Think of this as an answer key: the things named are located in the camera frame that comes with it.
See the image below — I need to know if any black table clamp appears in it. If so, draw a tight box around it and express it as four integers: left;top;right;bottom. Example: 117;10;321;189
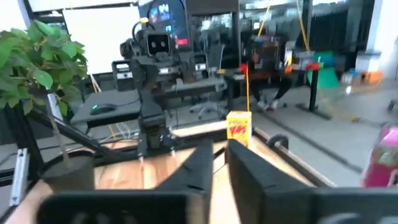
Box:
266;133;290;151

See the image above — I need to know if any green plant in black pot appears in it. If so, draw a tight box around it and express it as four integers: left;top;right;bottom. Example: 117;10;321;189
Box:
0;19;96;194

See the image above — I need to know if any black computer mouse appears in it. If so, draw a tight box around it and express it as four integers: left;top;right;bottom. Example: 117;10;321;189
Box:
90;103;118;116

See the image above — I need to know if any yellow cable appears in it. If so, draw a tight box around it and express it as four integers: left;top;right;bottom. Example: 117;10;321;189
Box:
294;0;361;123

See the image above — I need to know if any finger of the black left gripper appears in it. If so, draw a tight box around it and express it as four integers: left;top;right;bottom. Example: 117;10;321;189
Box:
160;57;182;91
139;58;161;95

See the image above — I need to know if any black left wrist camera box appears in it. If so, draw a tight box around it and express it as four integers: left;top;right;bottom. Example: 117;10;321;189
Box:
143;30;172;57

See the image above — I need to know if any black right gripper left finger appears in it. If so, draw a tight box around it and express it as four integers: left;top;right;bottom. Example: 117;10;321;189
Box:
35;139;215;224

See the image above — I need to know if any white container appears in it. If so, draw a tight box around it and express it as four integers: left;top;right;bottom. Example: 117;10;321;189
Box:
355;49;382;74

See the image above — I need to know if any silver aluminium bracket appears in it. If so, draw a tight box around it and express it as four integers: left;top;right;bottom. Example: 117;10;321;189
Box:
9;147;31;207

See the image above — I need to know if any computer monitor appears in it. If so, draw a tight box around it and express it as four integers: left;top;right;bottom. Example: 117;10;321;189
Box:
138;0;191;50

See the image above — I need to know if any yellow cereal box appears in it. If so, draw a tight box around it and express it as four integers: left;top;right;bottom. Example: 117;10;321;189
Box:
226;111;253;149

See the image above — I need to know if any person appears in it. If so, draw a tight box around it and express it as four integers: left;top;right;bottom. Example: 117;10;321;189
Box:
248;73;301;112

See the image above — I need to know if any black workshop desk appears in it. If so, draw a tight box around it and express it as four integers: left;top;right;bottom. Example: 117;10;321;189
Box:
228;60;333;121

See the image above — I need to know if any purple Raisin Bran box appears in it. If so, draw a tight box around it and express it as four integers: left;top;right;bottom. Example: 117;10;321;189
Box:
361;123;398;189

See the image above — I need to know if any grey desk with mouse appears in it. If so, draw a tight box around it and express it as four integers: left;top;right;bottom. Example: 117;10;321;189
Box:
70;90;142;129

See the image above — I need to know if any grey office chair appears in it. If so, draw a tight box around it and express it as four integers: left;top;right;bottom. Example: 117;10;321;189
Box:
188;43;230;120

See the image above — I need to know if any green panel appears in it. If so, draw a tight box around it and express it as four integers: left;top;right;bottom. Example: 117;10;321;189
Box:
307;51;340;91

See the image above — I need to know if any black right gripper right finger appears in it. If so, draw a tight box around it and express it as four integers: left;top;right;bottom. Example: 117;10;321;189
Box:
226;138;398;224

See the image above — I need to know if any black aluminium rig frame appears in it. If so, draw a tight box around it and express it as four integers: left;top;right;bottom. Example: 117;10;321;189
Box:
0;102;338;224

